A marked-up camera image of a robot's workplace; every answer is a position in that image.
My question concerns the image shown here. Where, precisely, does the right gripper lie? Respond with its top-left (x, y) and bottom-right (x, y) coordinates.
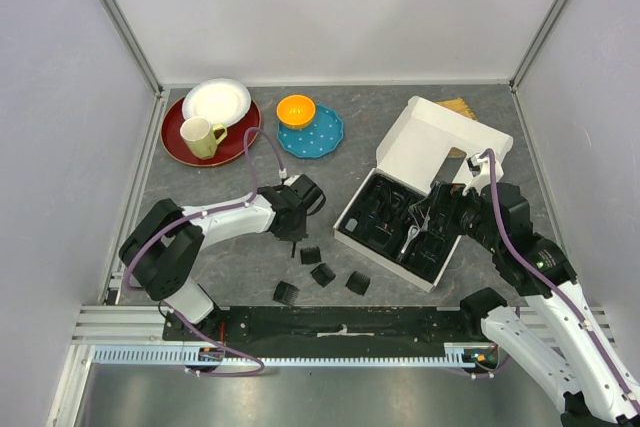
top-left (409, 179), bottom-right (502, 251)

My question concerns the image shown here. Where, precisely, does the black comb attachment with brush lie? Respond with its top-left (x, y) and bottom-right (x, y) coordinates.
top-left (291, 242), bottom-right (322, 265)

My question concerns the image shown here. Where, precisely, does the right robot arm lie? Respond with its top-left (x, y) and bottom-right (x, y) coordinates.
top-left (426, 182), bottom-right (639, 426)

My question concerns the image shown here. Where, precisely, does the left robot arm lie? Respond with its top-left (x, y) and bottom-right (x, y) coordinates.
top-left (119, 174), bottom-right (326, 340)

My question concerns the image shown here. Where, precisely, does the grey hair clipper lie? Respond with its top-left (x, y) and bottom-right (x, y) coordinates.
top-left (397, 222), bottom-right (424, 263)

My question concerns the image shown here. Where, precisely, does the black plastic tray insert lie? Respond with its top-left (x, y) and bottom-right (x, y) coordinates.
top-left (334, 170), bottom-right (460, 292)

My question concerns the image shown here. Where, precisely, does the white cardboard box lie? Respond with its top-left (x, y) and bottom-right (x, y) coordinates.
top-left (333, 95), bottom-right (514, 293)

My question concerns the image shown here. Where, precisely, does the blue dotted plate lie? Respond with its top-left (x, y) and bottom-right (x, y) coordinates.
top-left (277, 104), bottom-right (344, 159)

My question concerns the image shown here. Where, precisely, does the black comb attachment middle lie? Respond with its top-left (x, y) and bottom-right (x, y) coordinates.
top-left (310, 263), bottom-right (336, 288)

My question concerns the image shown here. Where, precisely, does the red round plate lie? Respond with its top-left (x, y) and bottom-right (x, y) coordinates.
top-left (159, 95), bottom-right (263, 167)

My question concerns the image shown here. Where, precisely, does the black comb attachment front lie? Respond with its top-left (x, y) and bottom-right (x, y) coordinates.
top-left (272, 281), bottom-right (300, 306)

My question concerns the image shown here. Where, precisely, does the orange bowl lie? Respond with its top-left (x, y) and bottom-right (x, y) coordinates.
top-left (276, 94), bottom-right (316, 130)

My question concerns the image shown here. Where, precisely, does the black comb attachment right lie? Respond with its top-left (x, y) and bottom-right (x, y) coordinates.
top-left (345, 271), bottom-right (371, 296)

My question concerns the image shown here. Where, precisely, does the cream mug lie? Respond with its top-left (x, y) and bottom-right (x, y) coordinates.
top-left (179, 117), bottom-right (228, 160)

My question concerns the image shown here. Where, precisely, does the white paper plate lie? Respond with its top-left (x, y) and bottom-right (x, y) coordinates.
top-left (182, 78), bottom-right (252, 127)

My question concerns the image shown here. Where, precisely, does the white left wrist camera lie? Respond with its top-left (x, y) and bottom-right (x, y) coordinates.
top-left (278, 169), bottom-right (300, 187)

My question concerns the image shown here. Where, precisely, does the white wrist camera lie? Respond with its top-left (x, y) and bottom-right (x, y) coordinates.
top-left (278, 169), bottom-right (300, 187)
top-left (463, 148), bottom-right (504, 196)

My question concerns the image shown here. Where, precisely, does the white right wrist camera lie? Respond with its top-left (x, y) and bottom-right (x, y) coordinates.
top-left (463, 148), bottom-right (504, 196)

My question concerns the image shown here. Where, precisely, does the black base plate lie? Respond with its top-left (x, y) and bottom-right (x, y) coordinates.
top-left (196, 306), bottom-right (489, 359)

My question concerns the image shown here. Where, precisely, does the right aluminium frame post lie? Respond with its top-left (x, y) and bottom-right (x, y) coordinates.
top-left (509, 0), bottom-right (571, 93)

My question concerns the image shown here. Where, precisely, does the aluminium frame post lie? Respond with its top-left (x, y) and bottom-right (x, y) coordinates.
top-left (99, 0), bottom-right (164, 96)
top-left (509, 0), bottom-right (571, 93)

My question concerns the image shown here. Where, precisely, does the left aluminium frame post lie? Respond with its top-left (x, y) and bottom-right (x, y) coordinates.
top-left (99, 0), bottom-right (164, 96)

